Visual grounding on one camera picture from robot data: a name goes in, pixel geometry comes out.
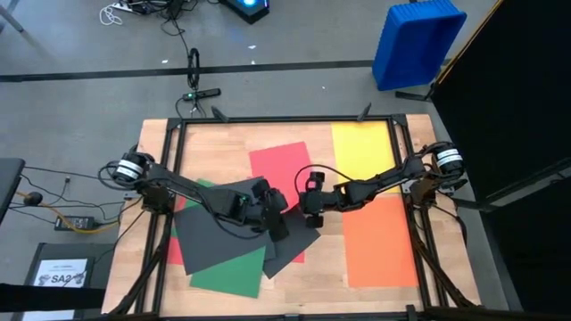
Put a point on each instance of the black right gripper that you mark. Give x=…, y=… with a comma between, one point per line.
x=321, y=201

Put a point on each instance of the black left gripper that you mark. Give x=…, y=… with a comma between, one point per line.
x=267, y=205

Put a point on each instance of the yellow paper sheet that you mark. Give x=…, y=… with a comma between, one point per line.
x=361, y=147

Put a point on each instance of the black paper sheet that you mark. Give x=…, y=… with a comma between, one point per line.
x=294, y=241
x=209, y=241

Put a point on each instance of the orange paper sheet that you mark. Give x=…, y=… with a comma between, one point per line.
x=379, y=245

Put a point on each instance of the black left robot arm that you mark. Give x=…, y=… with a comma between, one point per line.
x=187, y=191

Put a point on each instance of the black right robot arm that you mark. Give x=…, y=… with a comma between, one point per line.
x=383, y=183

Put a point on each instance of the green paper sheet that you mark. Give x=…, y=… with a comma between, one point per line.
x=205, y=183
x=232, y=276

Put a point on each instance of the black USB hub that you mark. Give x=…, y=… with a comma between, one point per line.
x=205, y=93

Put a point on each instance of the grey metal mounting plate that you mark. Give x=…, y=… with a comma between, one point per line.
x=130, y=195

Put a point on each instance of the black clamp lever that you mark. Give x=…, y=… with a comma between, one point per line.
x=458, y=183

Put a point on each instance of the blue plastic bin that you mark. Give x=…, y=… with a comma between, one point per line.
x=415, y=49

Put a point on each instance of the black computer with lights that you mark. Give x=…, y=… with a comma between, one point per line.
x=250, y=13

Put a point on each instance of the white SA2 label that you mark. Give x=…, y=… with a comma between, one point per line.
x=60, y=269

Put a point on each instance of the black partition panel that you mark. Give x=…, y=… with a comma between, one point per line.
x=513, y=89

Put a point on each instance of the black case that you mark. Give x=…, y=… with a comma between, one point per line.
x=40, y=249

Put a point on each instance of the black round plug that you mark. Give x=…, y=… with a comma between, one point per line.
x=33, y=199

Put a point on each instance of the white power strip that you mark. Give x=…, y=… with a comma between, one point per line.
x=121, y=6

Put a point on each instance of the black furniture corner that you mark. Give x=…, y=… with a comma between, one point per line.
x=9, y=187

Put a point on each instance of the grey metal leg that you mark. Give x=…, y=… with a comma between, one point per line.
x=13, y=21

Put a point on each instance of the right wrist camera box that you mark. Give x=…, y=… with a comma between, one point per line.
x=314, y=221

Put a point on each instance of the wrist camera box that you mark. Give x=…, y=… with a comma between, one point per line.
x=314, y=221
x=278, y=231

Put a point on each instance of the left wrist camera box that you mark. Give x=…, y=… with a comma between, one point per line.
x=278, y=231

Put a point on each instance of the black aluminium table frame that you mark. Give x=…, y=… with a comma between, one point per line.
x=285, y=119

